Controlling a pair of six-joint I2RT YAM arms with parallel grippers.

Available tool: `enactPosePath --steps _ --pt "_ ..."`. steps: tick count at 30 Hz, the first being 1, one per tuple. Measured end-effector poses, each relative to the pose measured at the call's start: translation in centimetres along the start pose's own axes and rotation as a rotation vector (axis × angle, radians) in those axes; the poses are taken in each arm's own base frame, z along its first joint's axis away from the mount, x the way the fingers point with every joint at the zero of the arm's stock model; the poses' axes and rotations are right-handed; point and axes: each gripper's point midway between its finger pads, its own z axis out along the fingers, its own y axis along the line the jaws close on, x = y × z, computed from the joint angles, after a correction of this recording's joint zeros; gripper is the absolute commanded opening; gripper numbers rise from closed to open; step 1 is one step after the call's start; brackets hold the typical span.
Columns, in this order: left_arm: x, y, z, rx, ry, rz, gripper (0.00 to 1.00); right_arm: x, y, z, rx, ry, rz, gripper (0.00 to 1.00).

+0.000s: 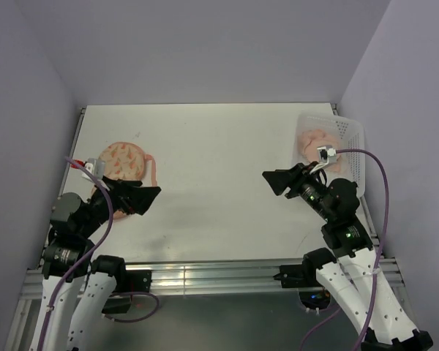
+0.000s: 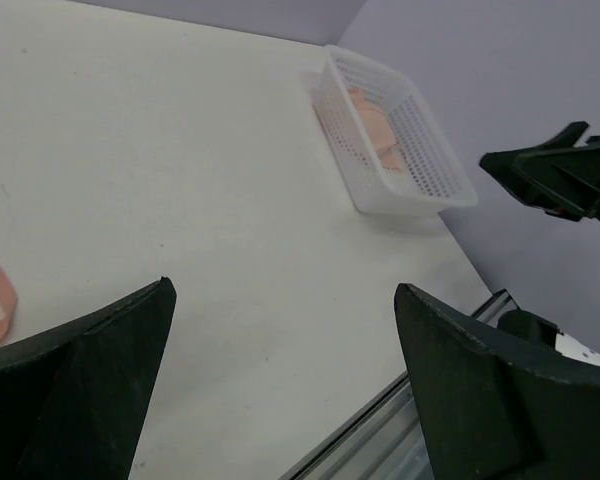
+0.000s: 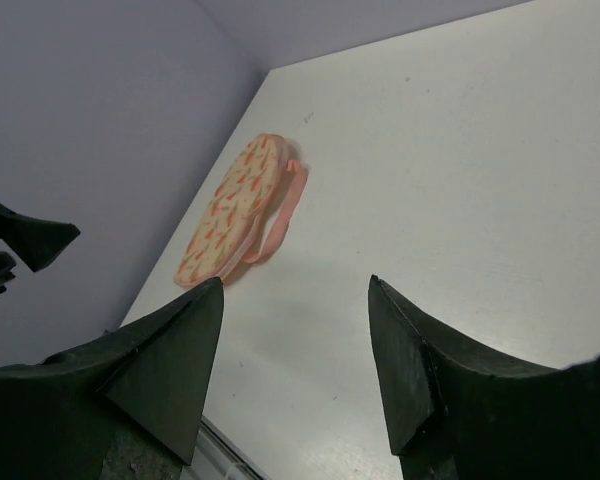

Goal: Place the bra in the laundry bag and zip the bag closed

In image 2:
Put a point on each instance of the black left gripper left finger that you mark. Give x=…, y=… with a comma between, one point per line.
x=74, y=398

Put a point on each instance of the peach pink bra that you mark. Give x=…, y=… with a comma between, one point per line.
x=379, y=131

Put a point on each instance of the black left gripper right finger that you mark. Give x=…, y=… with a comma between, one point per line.
x=491, y=404

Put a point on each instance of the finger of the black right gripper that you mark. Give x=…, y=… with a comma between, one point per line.
x=558, y=176

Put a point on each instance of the white perforated plastic basket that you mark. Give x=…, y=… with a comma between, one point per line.
x=432, y=178

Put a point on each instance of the aluminium frame rail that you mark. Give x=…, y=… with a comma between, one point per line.
x=382, y=440

